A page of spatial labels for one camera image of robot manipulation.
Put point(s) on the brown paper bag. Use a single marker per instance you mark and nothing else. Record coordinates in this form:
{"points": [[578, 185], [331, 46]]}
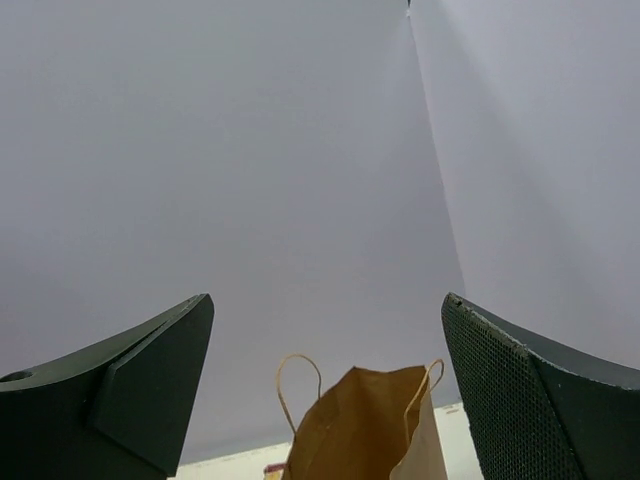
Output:
{"points": [[370, 425]]}

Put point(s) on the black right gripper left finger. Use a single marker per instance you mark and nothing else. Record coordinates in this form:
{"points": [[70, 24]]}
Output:
{"points": [[117, 409]]}

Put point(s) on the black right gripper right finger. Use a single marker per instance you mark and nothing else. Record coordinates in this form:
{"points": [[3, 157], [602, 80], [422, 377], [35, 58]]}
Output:
{"points": [[538, 409]]}

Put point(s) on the red snack bag with barcode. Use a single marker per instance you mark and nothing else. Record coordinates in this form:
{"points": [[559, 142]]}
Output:
{"points": [[274, 471]]}

